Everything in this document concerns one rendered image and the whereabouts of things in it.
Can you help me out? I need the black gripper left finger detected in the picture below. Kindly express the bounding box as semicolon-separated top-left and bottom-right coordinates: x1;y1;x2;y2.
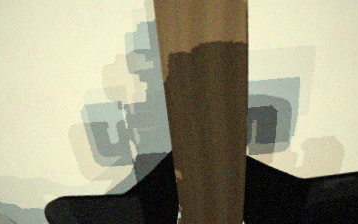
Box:
44;151;179;224

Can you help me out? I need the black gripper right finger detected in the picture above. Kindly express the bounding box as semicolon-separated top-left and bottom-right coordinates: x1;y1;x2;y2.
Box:
243;155;358;224

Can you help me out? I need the brown wooden plank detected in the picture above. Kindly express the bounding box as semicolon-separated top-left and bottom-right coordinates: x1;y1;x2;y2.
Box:
153;0;249;224

